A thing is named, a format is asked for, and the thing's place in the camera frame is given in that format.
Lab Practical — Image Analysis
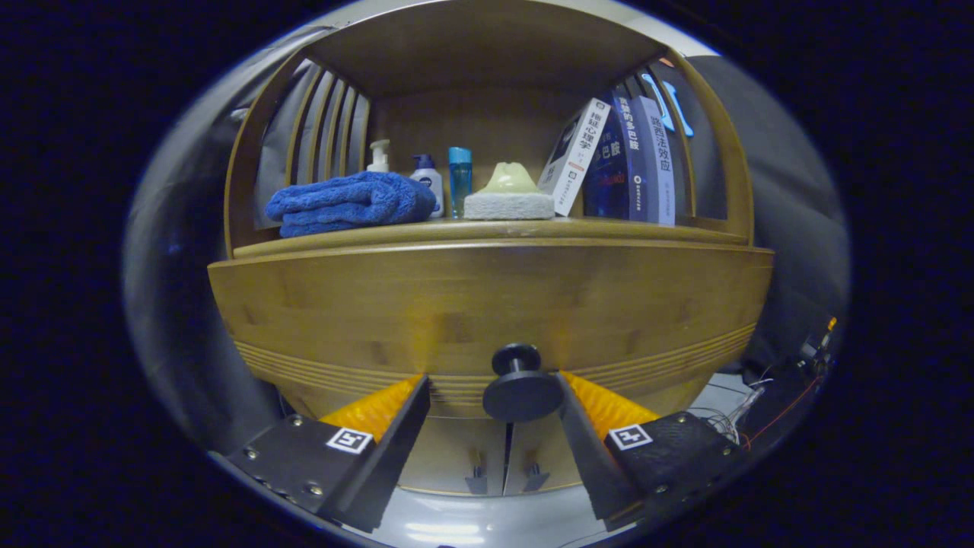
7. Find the black round drawer knob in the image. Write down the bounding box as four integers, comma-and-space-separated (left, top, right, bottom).
482, 342, 565, 424

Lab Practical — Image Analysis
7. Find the dark blue book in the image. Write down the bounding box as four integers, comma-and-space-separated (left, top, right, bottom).
582, 91, 649, 221

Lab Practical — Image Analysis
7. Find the black device with orange tip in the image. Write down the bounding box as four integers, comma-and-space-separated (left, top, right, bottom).
791, 316, 839, 375

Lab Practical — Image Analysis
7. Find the wooden cabinet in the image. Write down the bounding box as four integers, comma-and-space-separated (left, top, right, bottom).
207, 0, 775, 499

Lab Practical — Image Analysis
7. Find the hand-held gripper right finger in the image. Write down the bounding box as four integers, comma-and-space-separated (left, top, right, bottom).
558, 371, 750, 532

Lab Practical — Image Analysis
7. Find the white book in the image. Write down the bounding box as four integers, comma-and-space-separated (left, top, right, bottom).
537, 97, 612, 218

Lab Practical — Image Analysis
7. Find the wooden countertop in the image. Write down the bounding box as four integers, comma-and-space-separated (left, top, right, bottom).
232, 215, 750, 260

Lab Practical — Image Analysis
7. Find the clear blue bottle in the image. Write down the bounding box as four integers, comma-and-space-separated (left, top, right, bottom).
447, 147, 473, 220

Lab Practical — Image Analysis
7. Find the pale green sponge scrubber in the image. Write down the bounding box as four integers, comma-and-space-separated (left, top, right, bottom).
463, 161, 556, 221

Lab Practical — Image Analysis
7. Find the wooden cabinet door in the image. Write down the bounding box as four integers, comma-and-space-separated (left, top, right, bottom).
502, 417, 590, 495
396, 415, 511, 497

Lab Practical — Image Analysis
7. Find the blue folded towel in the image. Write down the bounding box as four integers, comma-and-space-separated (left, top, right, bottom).
264, 171, 438, 239

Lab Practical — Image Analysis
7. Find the white bottle with blue cap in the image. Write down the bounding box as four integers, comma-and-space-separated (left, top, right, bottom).
409, 155, 444, 220

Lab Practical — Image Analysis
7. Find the light purple book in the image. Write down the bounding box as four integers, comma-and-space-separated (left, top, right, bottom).
630, 95, 676, 227

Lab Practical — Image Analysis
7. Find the red cable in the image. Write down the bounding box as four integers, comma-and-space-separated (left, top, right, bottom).
742, 374, 826, 450

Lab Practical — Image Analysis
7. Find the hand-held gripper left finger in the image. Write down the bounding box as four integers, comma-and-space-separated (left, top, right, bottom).
221, 373, 431, 534

